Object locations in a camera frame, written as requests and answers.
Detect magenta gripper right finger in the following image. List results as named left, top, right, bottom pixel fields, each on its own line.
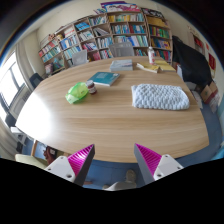
left=134, top=144, right=183, bottom=184

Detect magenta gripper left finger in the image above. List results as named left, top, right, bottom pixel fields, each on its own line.
left=45, top=144, right=95, bottom=186

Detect white folded towel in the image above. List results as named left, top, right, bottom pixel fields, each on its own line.
left=131, top=84, right=190, bottom=110

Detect green plastic bag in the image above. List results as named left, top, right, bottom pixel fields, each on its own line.
left=65, top=82, right=88, bottom=104

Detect dark office chair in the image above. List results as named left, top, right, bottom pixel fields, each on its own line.
left=30, top=73, right=43, bottom=88

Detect cardboard box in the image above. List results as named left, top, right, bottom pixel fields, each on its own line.
left=200, top=81, right=218, bottom=104

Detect teal book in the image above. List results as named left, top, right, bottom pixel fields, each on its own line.
left=91, top=72, right=120, bottom=86

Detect yellow papers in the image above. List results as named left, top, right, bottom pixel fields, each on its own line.
left=155, top=60, right=175, bottom=72

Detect yellow book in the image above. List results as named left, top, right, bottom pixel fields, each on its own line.
left=137, top=63, right=159, bottom=73

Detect grey book stack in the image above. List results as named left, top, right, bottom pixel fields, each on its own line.
left=110, top=59, right=133, bottom=71

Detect black cloth on chair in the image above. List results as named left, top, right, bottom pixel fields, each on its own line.
left=172, top=36, right=212, bottom=87

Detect grey chair at left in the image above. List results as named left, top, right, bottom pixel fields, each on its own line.
left=72, top=50, right=88, bottom=66

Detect white plastic bottle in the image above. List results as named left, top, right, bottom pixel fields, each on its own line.
left=148, top=46, right=155, bottom=64

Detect grey mesh chair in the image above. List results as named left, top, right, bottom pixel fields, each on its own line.
left=109, top=42, right=134, bottom=57

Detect wooden bookshelf with books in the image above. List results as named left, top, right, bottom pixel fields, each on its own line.
left=39, top=3, right=173, bottom=75

